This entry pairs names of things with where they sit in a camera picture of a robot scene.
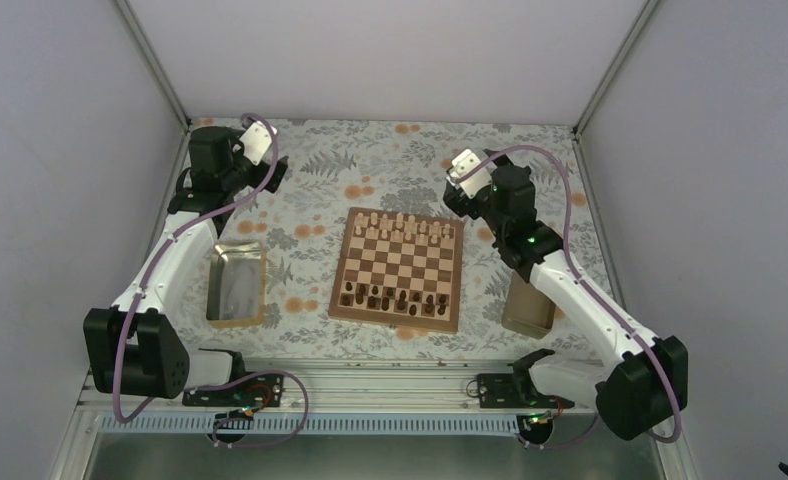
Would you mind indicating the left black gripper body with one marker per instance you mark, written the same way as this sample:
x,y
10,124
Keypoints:
x,y
233,180

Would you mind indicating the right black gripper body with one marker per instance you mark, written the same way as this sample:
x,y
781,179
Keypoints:
x,y
457,203

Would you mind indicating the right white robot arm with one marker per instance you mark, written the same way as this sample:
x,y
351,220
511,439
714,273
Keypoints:
x,y
641,387

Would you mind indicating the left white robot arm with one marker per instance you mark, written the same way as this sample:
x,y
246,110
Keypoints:
x,y
132,346

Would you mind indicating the wooden chess board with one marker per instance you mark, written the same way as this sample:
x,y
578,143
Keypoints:
x,y
399,269

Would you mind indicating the floral patterned table mat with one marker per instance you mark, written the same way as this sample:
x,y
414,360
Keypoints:
x,y
400,167

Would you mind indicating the right gold metal tray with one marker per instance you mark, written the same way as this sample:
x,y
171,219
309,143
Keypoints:
x,y
527,311

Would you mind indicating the left silver metal tray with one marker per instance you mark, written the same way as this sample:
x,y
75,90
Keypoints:
x,y
236,285

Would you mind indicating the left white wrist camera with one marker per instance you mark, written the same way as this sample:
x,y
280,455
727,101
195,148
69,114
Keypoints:
x,y
255,142

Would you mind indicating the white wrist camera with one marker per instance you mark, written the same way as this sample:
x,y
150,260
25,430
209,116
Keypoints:
x,y
255,142
468,174

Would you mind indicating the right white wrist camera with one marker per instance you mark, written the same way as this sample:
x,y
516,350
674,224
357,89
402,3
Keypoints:
x,y
468,174

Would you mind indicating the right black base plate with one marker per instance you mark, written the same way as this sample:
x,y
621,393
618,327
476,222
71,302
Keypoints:
x,y
504,391

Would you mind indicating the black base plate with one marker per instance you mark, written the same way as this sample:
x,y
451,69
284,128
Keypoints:
x,y
504,391
257,392

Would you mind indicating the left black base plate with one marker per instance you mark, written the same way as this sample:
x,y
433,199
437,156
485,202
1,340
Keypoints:
x,y
257,392

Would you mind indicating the aluminium rail frame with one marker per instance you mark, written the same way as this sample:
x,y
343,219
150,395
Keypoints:
x,y
375,386

